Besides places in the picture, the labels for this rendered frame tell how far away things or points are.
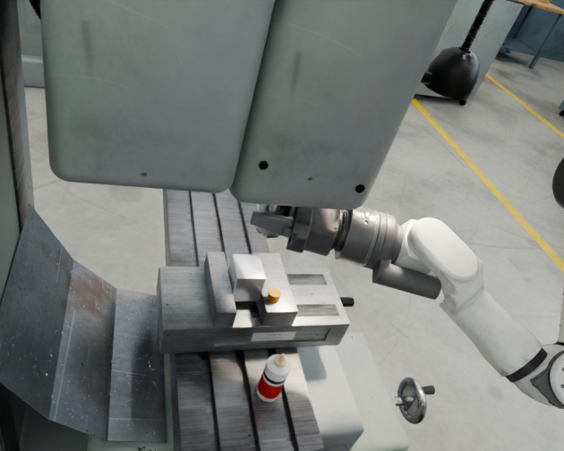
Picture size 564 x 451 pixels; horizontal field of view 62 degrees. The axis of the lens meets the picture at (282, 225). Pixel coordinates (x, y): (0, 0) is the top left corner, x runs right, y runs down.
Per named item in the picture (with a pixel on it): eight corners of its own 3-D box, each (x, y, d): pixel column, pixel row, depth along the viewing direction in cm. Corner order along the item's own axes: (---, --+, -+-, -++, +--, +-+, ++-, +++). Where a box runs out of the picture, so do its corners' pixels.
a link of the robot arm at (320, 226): (305, 172, 74) (378, 192, 75) (290, 219, 80) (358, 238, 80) (297, 218, 64) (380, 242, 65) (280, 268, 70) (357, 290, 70)
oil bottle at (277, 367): (276, 380, 84) (292, 344, 78) (280, 402, 81) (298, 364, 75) (254, 382, 83) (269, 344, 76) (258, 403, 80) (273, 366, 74)
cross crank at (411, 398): (407, 391, 135) (425, 367, 127) (425, 431, 126) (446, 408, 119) (357, 395, 130) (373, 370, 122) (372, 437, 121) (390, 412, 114)
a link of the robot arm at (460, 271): (432, 208, 70) (501, 276, 66) (408, 236, 78) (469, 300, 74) (405, 229, 67) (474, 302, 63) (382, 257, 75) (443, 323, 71)
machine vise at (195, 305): (318, 289, 105) (333, 253, 98) (339, 345, 94) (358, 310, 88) (156, 290, 93) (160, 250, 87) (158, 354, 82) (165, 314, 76)
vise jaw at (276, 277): (275, 267, 97) (279, 252, 94) (293, 326, 86) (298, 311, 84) (246, 266, 95) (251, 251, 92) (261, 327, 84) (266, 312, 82)
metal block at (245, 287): (252, 276, 91) (259, 254, 87) (258, 301, 86) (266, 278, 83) (226, 276, 89) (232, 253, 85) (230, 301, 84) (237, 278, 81)
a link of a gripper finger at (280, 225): (254, 207, 69) (294, 218, 69) (250, 224, 71) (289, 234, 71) (252, 213, 68) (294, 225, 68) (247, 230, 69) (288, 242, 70)
